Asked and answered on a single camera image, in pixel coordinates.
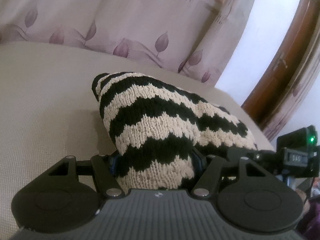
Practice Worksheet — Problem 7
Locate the black white striped knit sweater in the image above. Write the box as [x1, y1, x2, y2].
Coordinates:
[92, 72, 257, 191]

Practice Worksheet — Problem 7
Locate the pink floral leaf curtain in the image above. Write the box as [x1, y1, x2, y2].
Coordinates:
[1, 0, 254, 84]

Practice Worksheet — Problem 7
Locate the brown wooden furniture frame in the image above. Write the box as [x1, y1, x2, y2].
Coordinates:
[242, 0, 319, 141]

